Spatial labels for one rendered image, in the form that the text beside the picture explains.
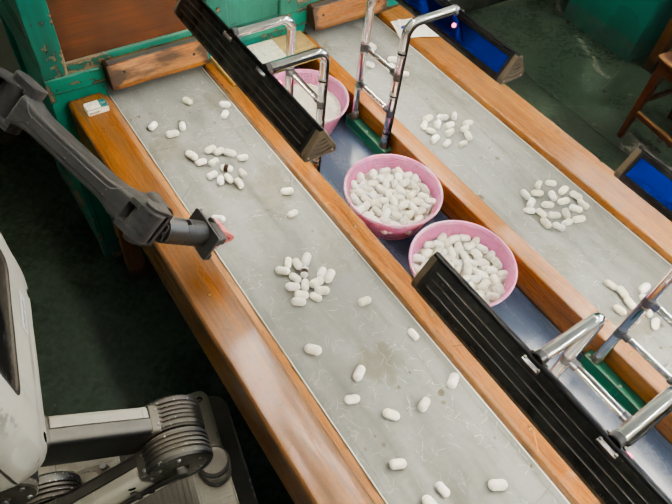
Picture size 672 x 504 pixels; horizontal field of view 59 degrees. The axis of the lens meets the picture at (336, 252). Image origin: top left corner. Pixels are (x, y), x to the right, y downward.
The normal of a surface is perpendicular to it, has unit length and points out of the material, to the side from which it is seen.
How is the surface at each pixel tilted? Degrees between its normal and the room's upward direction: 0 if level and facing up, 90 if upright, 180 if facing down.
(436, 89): 0
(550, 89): 0
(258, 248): 0
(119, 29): 90
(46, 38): 90
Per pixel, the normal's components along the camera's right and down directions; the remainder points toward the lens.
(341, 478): 0.09, -0.61
